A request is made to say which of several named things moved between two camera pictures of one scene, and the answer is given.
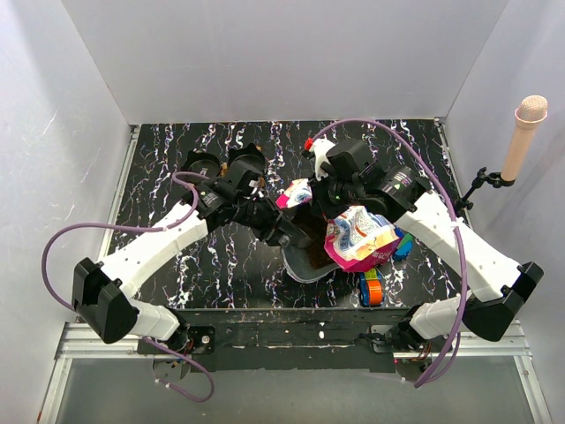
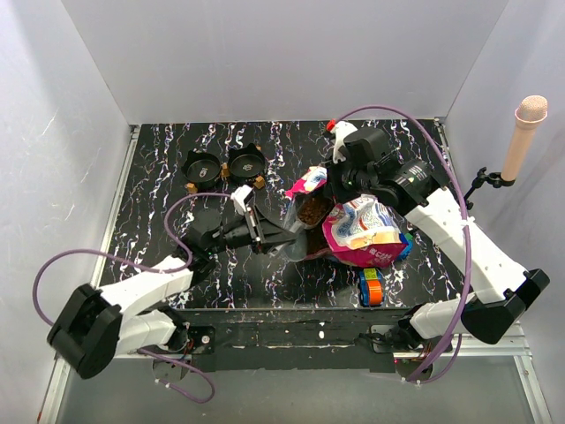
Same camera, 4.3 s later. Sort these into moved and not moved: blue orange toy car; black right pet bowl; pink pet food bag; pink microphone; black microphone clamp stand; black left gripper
Moved: black left gripper; pink pet food bag
Not moved: blue orange toy car; black right pet bowl; black microphone clamp stand; pink microphone
